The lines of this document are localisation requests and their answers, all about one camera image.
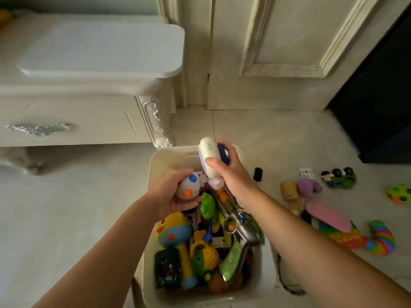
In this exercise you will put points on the green frog toy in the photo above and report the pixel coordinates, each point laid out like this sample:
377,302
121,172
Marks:
208,205

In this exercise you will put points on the pink oval pop toy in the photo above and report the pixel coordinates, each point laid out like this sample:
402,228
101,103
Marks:
327,215

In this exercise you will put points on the white and blue toy device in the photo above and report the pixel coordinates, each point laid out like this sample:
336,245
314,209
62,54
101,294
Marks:
209,150

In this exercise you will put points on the small black cylinder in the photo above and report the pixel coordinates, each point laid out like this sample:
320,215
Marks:
258,174

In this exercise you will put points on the small sticker card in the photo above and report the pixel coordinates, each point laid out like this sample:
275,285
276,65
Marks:
307,173

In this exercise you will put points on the person's left hand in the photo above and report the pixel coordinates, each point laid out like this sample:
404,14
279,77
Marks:
162,195

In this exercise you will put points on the green spotted toy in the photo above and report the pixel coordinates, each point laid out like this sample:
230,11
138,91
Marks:
399,194

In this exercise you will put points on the white ornate cabinet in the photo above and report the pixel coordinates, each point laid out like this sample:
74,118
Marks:
80,80

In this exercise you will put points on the person's left thumb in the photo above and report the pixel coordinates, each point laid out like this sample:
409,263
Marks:
181,173

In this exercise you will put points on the white plastic storage bin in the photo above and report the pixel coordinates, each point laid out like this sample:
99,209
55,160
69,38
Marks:
160,163

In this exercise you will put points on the yellow green watering can toy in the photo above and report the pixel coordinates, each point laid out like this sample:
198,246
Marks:
205,258

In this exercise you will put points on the green silver toy blade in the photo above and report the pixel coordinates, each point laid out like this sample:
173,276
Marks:
232,261

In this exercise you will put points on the person's right hand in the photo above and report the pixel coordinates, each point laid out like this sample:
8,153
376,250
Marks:
237,181

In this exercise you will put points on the beige wooden toy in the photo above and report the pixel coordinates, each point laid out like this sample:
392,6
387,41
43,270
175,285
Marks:
289,190

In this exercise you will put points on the orange toy ball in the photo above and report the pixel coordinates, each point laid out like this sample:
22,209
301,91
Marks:
216,283

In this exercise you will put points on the white ball toy coloured dots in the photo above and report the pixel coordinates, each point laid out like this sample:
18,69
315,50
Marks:
188,187

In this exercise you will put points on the yellow blue duck microphone toy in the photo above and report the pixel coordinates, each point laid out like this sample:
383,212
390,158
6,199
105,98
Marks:
173,229

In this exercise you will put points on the silver toy gun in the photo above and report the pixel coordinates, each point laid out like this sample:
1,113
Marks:
245,229

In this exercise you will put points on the person's right forearm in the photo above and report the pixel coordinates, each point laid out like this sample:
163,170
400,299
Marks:
318,259

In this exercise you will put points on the green toy car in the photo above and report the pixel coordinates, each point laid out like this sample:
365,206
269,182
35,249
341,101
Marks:
342,179

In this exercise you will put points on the cream panelled door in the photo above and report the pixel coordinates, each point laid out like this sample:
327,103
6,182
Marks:
289,44

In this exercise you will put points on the rainbow curved fidget toy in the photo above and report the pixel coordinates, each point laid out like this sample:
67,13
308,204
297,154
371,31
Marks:
383,237

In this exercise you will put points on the blue toy spoon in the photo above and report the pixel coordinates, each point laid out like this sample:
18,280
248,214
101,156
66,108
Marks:
208,235

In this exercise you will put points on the dark furniture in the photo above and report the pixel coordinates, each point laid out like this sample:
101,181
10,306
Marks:
379,99

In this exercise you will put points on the person's left forearm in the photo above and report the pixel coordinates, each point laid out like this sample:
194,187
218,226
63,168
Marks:
106,256

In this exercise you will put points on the dark green toy phone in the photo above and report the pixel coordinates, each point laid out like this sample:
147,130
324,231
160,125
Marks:
167,267

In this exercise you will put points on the purple soft toy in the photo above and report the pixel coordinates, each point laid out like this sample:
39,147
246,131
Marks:
307,187

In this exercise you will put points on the person's right thumb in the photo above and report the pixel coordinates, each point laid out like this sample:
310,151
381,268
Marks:
214,164

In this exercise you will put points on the rainbow pop fidget mat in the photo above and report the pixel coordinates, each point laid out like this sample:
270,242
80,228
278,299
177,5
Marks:
350,238

